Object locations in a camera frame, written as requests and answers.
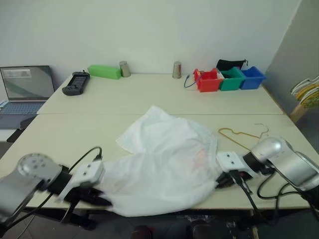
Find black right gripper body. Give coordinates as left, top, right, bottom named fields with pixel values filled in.
left=225, top=171, right=253, bottom=188

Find grey laptop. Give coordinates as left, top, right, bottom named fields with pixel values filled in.
left=0, top=65, right=56, bottom=130

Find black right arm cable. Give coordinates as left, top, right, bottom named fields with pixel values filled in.
left=229, top=170, right=315, bottom=220

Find metal cup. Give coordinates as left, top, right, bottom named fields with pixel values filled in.
left=172, top=61, right=182, bottom=80
left=119, top=60, right=132, bottom=78

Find red plastic bin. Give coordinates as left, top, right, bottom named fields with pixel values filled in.
left=193, top=67, right=224, bottom=93

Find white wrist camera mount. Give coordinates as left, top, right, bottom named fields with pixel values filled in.
left=216, top=151, right=260, bottom=179
left=57, top=161, right=105, bottom=203

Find wooden stand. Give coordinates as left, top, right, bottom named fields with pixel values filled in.
left=290, top=101, right=311, bottom=123

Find bundle of coloured hangers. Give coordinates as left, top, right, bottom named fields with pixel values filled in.
left=291, top=76, right=319, bottom=109

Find blue plastic bin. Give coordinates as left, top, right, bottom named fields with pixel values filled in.
left=239, top=66, right=267, bottom=90

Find dark rounded shape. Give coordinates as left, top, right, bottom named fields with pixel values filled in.
left=186, top=223, right=212, bottom=239

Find green rectangular box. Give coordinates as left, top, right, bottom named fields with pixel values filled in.
left=87, top=64, right=121, bottom=81

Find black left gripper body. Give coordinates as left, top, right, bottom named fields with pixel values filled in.
left=71, top=183, right=100, bottom=203

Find black handheld controller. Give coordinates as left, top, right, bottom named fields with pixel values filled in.
left=61, top=71, right=91, bottom=96

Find black drawstring pouch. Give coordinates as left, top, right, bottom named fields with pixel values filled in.
left=215, top=58, right=249, bottom=73

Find blue cable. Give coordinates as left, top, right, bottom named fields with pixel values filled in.
left=183, top=73, right=200, bottom=89

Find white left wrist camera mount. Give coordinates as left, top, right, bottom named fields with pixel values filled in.
left=57, top=161, right=105, bottom=203

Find white shorts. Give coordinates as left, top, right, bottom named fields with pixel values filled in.
left=115, top=105, right=221, bottom=217

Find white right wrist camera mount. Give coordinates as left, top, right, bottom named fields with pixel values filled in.
left=216, top=151, right=260, bottom=179

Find yellow wire hanger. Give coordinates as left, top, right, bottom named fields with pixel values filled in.
left=218, top=122, right=270, bottom=151

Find grey partition panel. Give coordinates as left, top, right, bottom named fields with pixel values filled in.
left=265, top=0, right=319, bottom=120

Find green plastic bin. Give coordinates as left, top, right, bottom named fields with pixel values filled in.
left=218, top=66, right=246, bottom=91

